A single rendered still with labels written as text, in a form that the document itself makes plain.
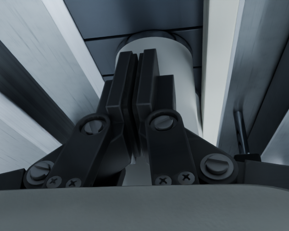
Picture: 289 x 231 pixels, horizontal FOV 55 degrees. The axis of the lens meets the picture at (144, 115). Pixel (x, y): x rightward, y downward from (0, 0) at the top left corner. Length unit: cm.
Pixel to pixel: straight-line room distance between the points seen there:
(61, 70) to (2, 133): 21
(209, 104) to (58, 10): 11
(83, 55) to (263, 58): 17
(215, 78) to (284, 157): 27
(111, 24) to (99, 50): 3
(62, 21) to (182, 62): 7
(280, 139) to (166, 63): 22
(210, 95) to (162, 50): 4
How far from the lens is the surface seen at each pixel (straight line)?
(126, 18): 17
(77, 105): 36
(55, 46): 27
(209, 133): 22
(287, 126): 32
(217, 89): 17
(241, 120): 37
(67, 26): 18
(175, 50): 17
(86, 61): 20
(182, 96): 15
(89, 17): 17
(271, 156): 40
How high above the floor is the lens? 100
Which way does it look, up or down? 28 degrees down
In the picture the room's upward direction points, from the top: 179 degrees counter-clockwise
